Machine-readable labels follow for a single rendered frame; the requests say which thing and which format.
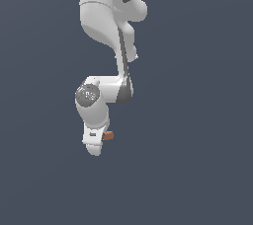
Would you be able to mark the small orange block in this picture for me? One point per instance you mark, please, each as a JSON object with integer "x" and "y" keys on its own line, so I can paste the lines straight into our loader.
{"x": 108, "y": 135}

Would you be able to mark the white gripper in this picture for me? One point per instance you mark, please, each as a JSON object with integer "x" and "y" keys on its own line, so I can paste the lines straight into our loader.
{"x": 94, "y": 136}

